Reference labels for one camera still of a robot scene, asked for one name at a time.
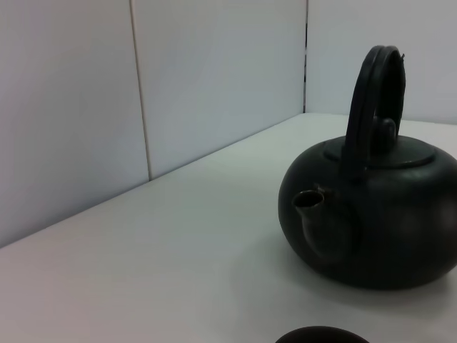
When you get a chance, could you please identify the black round teapot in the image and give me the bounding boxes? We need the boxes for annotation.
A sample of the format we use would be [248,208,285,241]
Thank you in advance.
[278,44,457,291]

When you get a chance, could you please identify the small dark teacup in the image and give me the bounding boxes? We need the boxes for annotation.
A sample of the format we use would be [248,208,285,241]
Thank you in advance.
[273,325,371,343]

